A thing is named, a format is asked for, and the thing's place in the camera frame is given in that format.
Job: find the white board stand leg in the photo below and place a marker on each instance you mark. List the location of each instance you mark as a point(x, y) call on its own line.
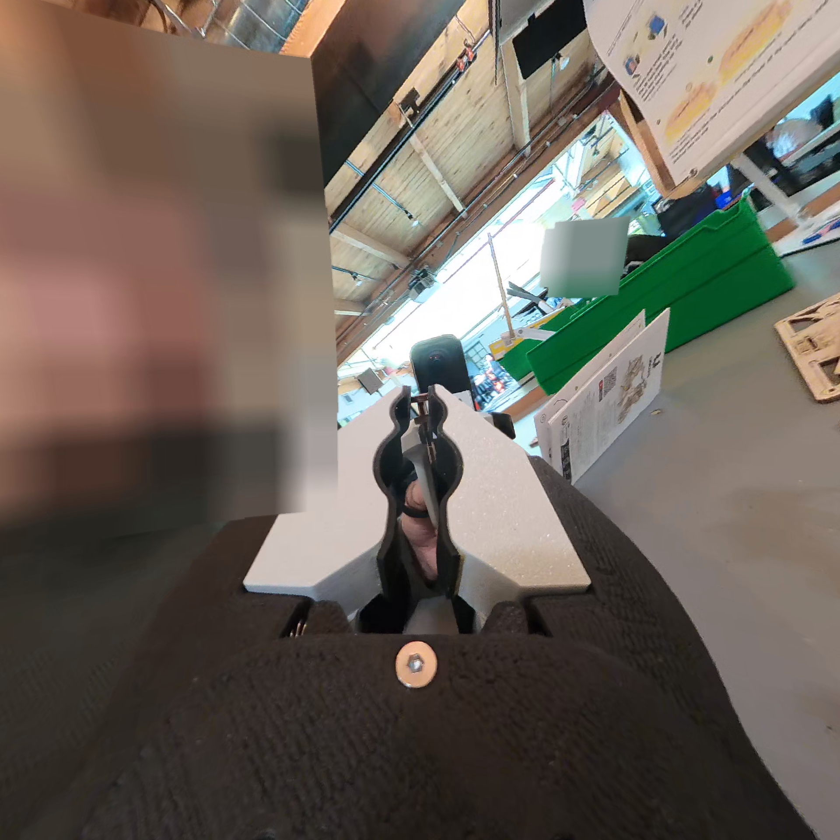
point(768, 190)

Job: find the white instruction booklet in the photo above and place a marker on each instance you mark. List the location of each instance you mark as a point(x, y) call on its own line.
point(590, 420)

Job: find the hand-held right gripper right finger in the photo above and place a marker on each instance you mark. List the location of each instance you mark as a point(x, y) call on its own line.
point(512, 518)

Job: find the small green plastic bin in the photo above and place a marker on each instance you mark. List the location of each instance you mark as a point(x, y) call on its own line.
point(515, 364)

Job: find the wooden display board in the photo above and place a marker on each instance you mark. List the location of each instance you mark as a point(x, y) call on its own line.
point(646, 151)

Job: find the small wooden axle peg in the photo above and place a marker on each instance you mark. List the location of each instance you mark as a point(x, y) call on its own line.
point(425, 426)

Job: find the printed instruction sheet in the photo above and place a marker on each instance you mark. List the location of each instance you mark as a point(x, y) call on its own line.
point(709, 79)

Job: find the tilted wooden board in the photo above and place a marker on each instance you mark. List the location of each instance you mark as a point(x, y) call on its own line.
point(502, 295)

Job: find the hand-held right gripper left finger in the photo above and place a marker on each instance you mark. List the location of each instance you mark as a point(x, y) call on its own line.
point(315, 558)

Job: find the laser-cut wooden parts sheet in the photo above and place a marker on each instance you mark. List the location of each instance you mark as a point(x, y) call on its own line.
point(810, 367)

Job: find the black overhead screen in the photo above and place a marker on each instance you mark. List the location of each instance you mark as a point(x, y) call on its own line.
point(544, 39)

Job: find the person's left hand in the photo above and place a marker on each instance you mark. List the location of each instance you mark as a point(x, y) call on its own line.
point(425, 548)

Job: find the large green plastic bin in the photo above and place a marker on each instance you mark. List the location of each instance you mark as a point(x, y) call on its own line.
point(689, 295)

